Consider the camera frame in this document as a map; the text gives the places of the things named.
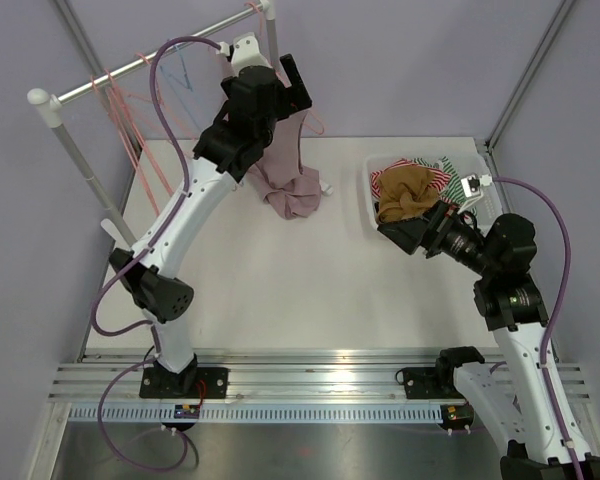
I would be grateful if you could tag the green white striped tank top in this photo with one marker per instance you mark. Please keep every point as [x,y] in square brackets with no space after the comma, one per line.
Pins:
[453,191]

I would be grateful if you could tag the mauve tank top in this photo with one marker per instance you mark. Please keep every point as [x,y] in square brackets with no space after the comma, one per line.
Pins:
[281,179]

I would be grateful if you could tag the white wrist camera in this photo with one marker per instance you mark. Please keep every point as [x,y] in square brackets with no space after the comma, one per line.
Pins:
[243,52]
[476,190]

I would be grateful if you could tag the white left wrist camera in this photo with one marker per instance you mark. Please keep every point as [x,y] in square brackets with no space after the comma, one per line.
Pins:
[243,52]

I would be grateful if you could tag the white slotted cable duct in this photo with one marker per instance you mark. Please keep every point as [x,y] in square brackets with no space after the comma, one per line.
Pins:
[258,413]

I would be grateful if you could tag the metal clothes rack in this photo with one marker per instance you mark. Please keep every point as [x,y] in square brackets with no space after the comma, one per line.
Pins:
[49,106]

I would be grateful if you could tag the brown tank top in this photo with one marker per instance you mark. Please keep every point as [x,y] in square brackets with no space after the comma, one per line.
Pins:
[403,208]

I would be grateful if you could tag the blue wire hanger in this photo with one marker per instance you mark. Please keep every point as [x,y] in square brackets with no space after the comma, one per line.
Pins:
[181,86]

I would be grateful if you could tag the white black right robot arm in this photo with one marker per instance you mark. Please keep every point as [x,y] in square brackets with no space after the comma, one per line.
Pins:
[535,431]

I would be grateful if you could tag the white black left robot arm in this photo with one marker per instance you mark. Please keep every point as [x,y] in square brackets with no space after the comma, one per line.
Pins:
[256,100]

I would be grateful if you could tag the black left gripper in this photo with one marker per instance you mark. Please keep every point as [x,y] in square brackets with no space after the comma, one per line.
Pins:
[289,99]

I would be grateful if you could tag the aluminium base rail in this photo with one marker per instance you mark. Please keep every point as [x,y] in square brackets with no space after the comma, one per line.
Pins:
[317,376]

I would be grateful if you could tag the white plastic basket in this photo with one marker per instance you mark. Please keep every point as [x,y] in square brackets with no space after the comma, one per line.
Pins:
[464,163]

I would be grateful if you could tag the red white striped tank top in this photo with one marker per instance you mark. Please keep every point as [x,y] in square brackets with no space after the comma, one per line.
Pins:
[420,180]

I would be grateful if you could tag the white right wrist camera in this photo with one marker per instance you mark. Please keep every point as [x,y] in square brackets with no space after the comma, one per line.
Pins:
[476,190]

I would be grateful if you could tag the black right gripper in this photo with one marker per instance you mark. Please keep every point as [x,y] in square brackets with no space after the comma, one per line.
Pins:
[408,233]

